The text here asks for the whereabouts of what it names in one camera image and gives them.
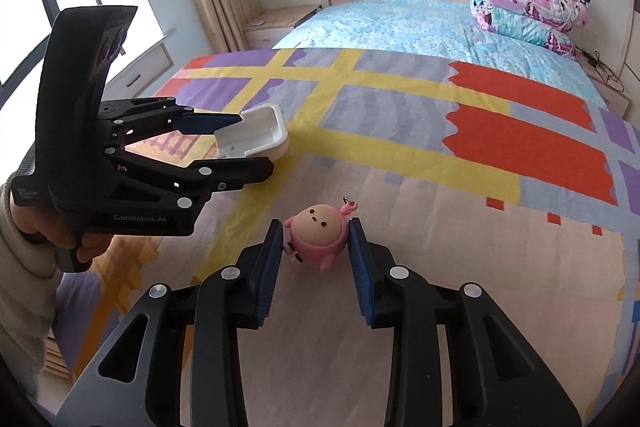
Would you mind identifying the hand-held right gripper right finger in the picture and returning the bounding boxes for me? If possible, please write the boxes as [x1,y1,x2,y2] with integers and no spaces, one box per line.
[347,217,583,427]

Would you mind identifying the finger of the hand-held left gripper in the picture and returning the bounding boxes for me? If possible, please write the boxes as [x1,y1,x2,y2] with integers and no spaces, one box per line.
[102,146,276,208]
[99,97,244,148]

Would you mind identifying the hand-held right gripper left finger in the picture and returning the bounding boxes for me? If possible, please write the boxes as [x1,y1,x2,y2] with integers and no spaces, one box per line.
[55,218,287,427]

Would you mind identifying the white plastic case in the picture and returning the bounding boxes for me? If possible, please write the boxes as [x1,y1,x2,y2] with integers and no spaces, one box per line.
[213,104,290,160]

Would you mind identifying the pink toy keychain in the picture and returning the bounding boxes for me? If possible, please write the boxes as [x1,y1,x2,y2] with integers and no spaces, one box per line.
[283,197,359,274]

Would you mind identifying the person's left hand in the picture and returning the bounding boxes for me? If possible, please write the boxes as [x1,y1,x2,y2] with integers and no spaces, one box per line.
[11,206,118,263]

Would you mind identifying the wooden window cabinet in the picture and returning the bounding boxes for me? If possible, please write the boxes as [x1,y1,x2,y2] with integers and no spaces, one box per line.
[102,41,176,108]

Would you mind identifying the colourful patchwork blanket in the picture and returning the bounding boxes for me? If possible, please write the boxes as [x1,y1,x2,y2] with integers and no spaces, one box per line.
[50,48,640,427]

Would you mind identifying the light blue bed sheet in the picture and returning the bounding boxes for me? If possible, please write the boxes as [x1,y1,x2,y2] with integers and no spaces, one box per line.
[272,0,608,108]

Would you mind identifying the light blue folded quilt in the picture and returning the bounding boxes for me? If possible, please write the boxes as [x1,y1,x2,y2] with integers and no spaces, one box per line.
[470,0,579,58]

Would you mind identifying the beige wardrobe with grey stripes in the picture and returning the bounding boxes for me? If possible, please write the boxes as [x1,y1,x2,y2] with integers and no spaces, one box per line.
[616,2,640,118]

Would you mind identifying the wooden nightstand with cables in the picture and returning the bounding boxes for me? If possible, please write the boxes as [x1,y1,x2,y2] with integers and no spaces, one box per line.
[575,47,633,118]

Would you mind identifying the black power strip with cables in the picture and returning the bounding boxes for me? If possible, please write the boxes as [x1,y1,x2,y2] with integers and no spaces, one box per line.
[575,47,626,92]

